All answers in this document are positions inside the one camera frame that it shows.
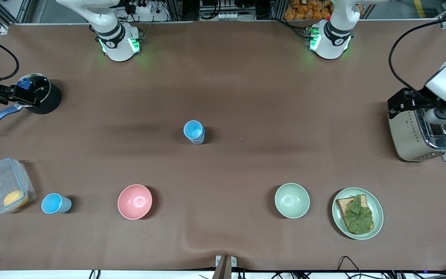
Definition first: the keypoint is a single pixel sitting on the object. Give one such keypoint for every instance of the small white power strip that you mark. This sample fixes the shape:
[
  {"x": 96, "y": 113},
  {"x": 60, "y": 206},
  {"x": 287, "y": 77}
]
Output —
[{"x": 229, "y": 16}]

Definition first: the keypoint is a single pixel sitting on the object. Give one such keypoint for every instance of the beige chrome toaster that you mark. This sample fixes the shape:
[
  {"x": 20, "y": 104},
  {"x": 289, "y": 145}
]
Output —
[{"x": 405, "y": 133}]

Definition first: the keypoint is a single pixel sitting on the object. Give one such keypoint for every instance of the toast slice under lettuce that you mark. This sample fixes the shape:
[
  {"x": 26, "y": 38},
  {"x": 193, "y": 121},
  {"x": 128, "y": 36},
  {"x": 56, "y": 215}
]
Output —
[{"x": 343, "y": 205}]

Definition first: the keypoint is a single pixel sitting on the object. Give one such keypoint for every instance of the white power strip with plugs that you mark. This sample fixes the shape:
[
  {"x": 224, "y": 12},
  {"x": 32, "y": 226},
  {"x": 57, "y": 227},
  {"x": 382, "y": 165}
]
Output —
[{"x": 142, "y": 7}]

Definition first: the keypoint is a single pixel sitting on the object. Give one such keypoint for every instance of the pale green plate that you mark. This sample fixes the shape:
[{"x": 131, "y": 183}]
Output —
[{"x": 378, "y": 215}]

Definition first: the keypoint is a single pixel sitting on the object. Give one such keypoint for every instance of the brown table cloth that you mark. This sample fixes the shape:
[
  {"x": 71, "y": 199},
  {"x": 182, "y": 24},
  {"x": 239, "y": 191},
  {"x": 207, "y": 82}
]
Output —
[{"x": 223, "y": 97}]

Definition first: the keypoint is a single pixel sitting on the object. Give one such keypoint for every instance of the glass lid blue knob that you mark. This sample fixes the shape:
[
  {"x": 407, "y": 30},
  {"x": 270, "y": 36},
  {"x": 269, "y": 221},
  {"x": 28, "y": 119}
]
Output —
[{"x": 42, "y": 87}]

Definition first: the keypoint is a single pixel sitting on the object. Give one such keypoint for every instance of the blue plastic cup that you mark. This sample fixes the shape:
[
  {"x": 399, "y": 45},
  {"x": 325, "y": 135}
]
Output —
[
  {"x": 52, "y": 204},
  {"x": 192, "y": 129},
  {"x": 199, "y": 140}
]

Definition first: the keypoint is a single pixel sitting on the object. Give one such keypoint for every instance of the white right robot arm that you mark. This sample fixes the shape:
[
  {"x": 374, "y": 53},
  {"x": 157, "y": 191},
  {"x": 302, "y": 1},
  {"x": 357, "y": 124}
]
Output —
[{"x": 116, "y": 42}]

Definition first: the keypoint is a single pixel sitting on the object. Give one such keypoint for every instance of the pink bowl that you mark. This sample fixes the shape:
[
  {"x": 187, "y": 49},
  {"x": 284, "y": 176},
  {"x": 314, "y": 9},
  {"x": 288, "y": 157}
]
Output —
[{"x": 134, "y": 201}]

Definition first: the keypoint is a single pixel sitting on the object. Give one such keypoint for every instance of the bag of orange snacks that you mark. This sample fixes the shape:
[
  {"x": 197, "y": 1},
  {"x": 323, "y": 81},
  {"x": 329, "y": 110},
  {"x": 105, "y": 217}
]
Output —
[{"x": 308, "y": 9}]

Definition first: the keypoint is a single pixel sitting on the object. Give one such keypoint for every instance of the orange round food piece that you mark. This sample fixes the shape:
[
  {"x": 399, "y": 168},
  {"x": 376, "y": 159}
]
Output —
[{"x": 15, "y": 198}]

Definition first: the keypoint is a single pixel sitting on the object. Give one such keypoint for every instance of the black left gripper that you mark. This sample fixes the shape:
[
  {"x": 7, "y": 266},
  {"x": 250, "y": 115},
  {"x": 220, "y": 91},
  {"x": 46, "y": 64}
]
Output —
[{"x": 419, "y": 97}]

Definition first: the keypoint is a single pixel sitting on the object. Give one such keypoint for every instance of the pale green bowl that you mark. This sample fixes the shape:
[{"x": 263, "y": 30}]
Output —
[{"x": 292, "y": 200}]

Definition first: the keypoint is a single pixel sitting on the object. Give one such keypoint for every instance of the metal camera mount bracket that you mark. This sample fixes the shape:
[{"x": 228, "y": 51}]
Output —
[{"x": 225, "y": 265}]

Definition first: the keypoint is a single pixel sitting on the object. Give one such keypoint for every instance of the green lettuce leaf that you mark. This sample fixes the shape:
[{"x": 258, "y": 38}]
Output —
[{"x": 358, "y": 217}]

